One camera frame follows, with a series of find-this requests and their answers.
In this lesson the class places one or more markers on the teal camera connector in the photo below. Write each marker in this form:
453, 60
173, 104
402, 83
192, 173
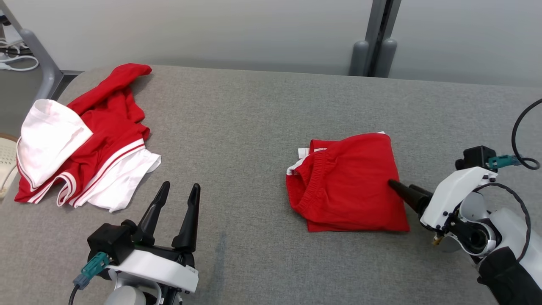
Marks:
93, 267
501, 161

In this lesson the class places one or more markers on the teal right camera connector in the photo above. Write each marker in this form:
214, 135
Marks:
501, 161

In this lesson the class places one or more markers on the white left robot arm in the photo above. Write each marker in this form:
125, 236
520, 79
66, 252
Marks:
127, 296

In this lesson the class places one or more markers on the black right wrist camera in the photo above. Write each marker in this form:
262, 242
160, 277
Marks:
476, 156

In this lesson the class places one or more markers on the red shorts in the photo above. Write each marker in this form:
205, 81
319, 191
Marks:
351, 186

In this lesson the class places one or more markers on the grey partition post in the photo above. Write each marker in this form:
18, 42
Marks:
374, 42

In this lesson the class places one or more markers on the grey table leg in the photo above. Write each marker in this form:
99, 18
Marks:
42, 59

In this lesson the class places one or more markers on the teal left camera connector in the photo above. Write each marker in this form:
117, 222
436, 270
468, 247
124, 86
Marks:
93, 267

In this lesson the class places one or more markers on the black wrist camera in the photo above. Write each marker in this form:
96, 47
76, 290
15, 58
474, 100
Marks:
476, 156
110, 241

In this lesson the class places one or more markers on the red white basketball jersey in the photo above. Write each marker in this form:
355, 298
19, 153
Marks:
101, 140

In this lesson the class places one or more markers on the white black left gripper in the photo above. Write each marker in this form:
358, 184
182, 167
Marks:
161, 269

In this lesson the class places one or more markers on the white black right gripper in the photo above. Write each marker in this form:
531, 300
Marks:
457, 190

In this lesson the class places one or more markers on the cream perforated laundry basket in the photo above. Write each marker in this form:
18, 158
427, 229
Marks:
6, 165

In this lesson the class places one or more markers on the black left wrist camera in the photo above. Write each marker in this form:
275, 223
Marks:
110, 241

